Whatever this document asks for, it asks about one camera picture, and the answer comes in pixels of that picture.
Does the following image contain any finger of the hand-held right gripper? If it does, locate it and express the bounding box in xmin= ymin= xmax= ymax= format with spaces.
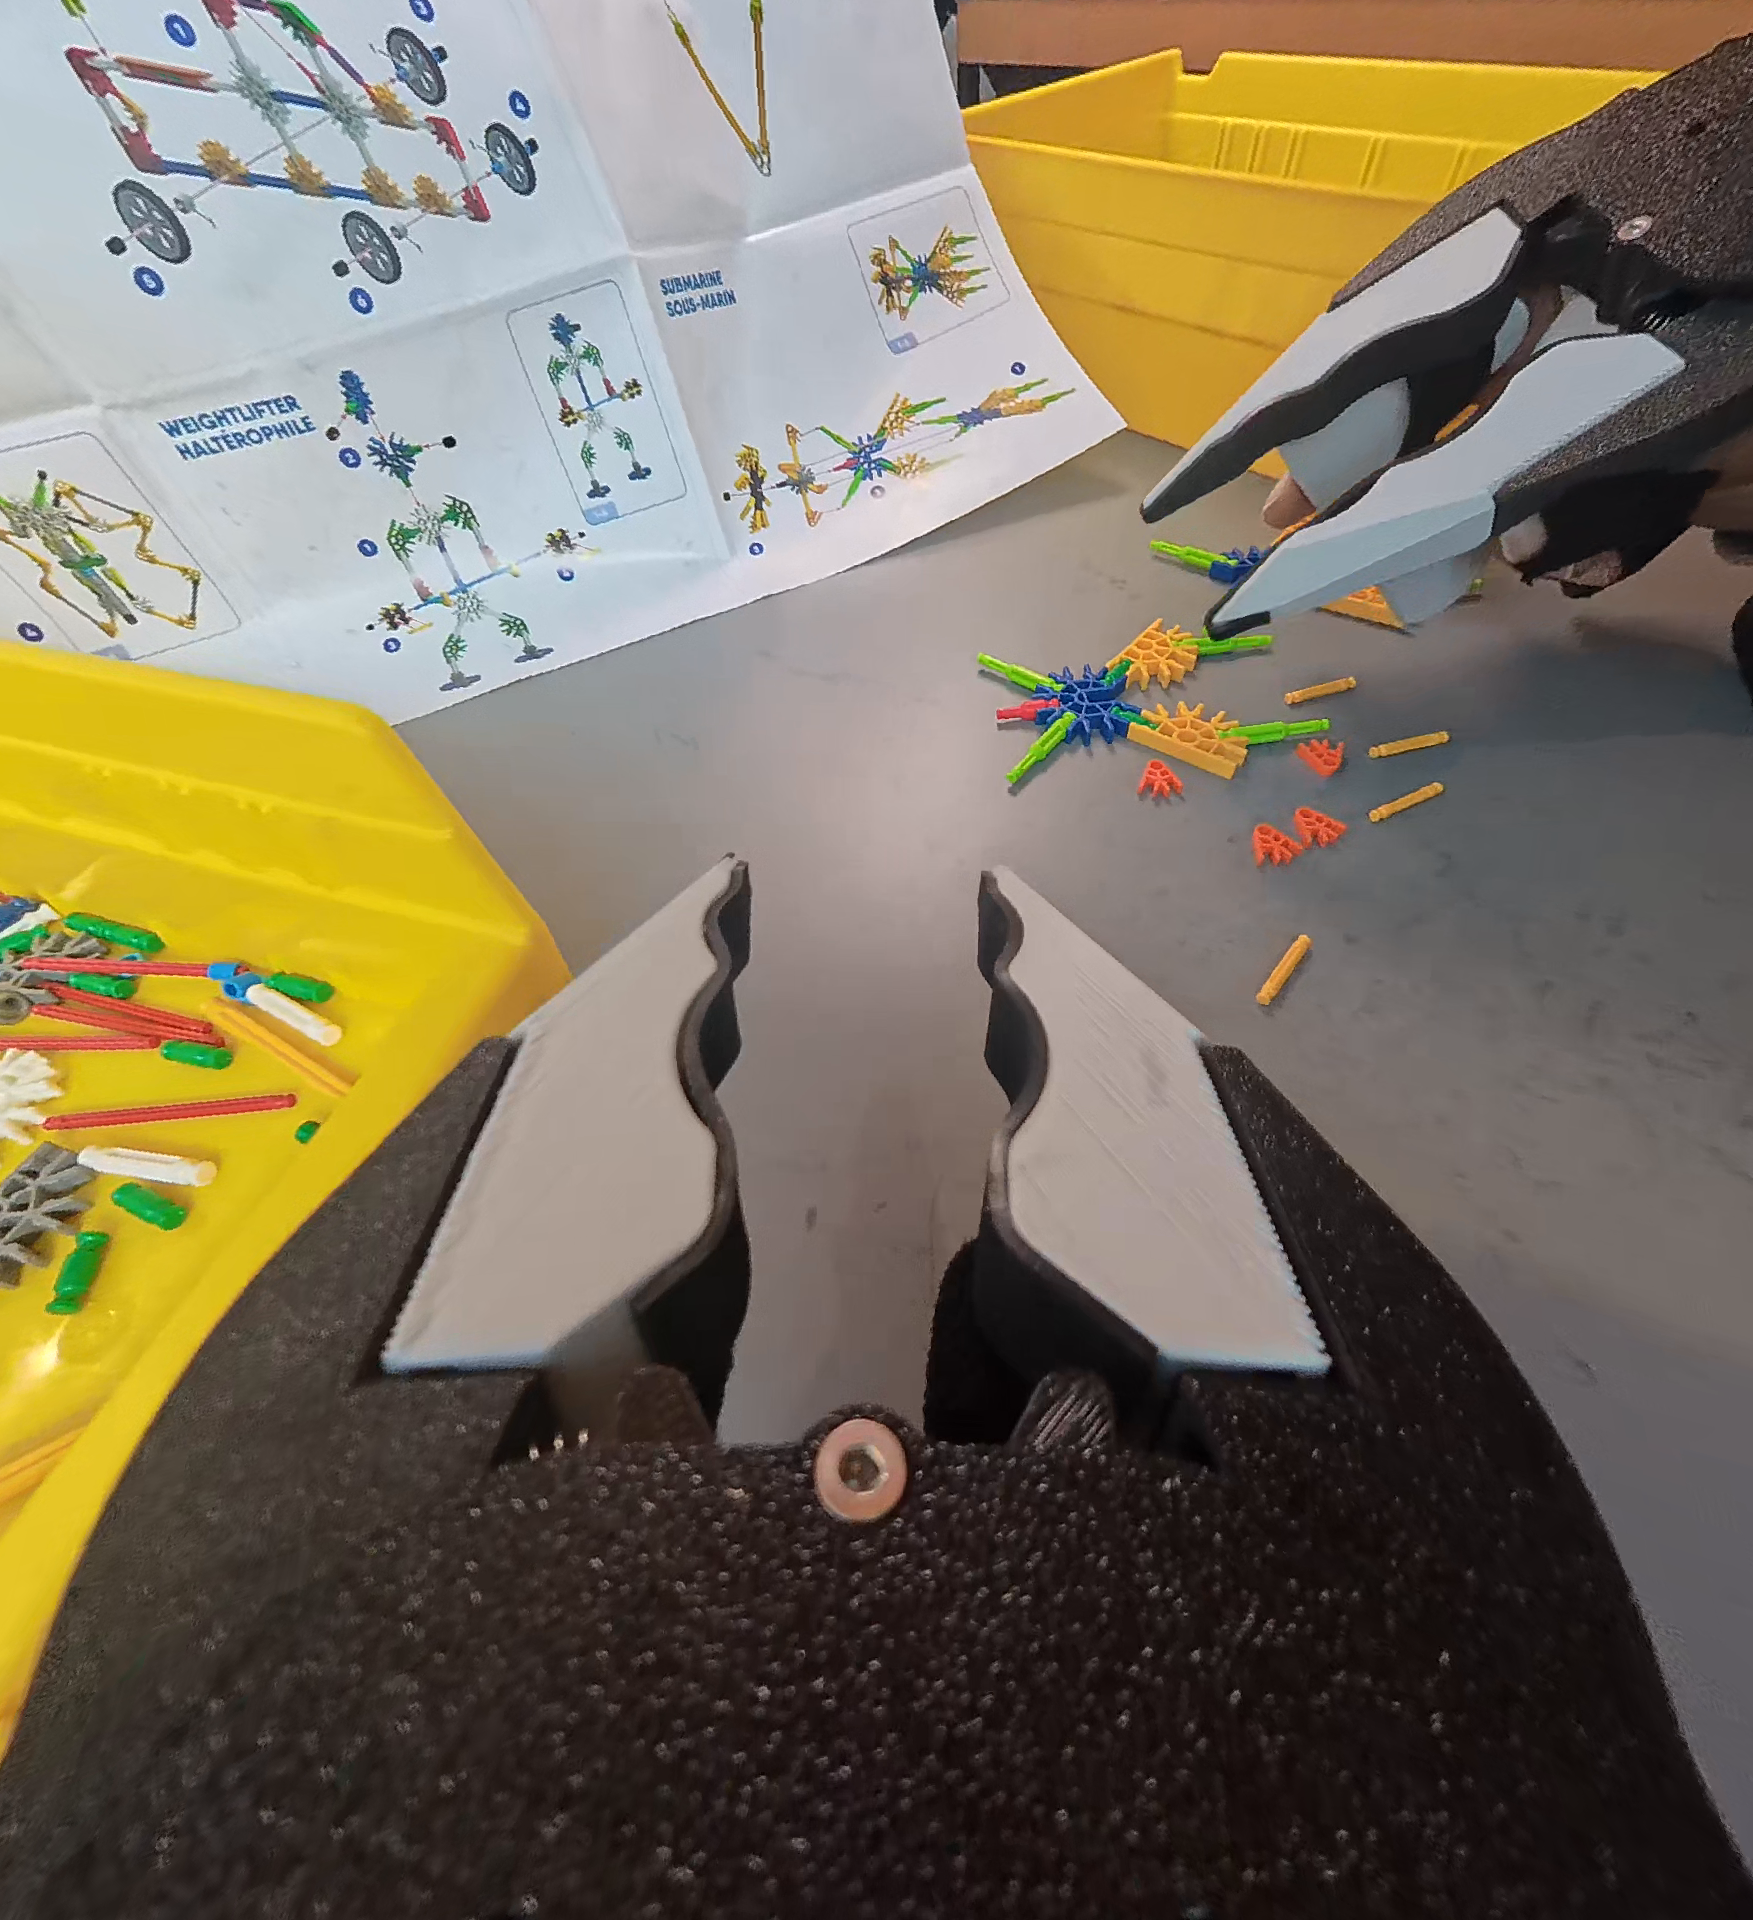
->
xmin=1202 ymin=331 xmax=1688 ymax=639
xmin=1141 ymin=208 xmax=1530 ymax=524

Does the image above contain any blue toy connector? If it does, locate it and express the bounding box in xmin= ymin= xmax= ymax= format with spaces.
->
xmin=1045 ymin=663 xmax=1135 ymax=746

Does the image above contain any pile of toy parts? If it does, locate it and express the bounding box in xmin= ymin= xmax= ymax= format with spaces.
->
xmin=0 ymin=868 xmax=360 ymax=1551

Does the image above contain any printed instruction sheet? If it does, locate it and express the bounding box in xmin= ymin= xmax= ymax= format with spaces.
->
xmin=0 ymin=0 xmax=1129 ymax=722

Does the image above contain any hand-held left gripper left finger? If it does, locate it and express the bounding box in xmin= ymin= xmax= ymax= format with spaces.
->
xmin=382 ymin=857 xmax=755 ymax=1374

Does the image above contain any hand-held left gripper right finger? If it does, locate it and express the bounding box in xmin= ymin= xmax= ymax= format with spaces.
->
xmin=973 ymin=870 xmax=1331 ymax=1379

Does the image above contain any assembled toy model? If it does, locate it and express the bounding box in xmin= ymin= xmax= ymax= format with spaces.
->
xmin=1150 ymin=536 xmax=1485 ymax=631

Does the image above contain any grey desk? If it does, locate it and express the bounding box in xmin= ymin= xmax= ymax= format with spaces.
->
xmin=395 ymin=435 xmax=1753 ymax=1920

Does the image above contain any yellow storage bin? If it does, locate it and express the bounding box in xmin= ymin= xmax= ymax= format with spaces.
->
xmin=0 ymin=628 xmax=572 ymax=1832
xmin=960 ymin=48 xmax=1665 ymax=451

